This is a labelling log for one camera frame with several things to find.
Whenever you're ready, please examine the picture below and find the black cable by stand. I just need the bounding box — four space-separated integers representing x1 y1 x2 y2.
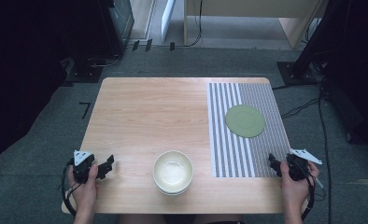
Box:
90 53 123 69

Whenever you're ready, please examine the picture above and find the person's right hand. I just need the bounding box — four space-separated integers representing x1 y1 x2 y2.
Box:
279 161 320 215

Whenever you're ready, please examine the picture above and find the long black floor cable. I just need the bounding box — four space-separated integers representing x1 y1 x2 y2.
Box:
317 83 333 224

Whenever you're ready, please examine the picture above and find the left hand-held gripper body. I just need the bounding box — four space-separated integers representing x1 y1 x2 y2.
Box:
71 150 96 185

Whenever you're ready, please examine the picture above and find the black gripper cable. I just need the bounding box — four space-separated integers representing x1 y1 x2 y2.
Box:
301 172 317 221
61 158 82 217

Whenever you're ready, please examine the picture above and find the green round plate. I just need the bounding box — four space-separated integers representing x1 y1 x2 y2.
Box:
224 104 266 139

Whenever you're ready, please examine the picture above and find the dark curtain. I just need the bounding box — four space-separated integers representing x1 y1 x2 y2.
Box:
321 0 368 154
0 0 111 180

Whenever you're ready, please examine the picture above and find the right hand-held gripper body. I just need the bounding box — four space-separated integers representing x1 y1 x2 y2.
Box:
285 148 323 182

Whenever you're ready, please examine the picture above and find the white leaning board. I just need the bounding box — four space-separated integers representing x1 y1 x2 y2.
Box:
160 0 177 43

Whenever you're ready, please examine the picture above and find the light wooden desk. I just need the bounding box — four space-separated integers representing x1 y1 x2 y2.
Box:
183 0 330 49

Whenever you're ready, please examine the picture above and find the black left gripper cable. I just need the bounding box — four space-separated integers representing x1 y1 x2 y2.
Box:
61 158 82 217

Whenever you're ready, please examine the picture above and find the black stand base plate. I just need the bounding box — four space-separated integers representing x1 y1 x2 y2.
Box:
276 60 322 87
64 57 105 84

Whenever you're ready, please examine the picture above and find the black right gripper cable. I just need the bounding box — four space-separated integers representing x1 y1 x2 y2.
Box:
301 172 317 221

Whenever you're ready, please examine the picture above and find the black glass-front cabinet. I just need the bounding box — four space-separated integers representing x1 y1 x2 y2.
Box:
106 0 135 56

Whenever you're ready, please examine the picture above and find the person's left hand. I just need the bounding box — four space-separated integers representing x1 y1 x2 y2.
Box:
67 163 99 215

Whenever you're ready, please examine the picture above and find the black cable hanging from desk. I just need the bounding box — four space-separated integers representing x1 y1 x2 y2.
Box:
185 0 204 49

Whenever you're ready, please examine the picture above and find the grey white striped placemat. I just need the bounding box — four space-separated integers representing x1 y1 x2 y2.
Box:
206 82 293 179

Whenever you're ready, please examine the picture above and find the black slanted stand pole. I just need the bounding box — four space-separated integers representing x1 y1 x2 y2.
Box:
292 0 344 78

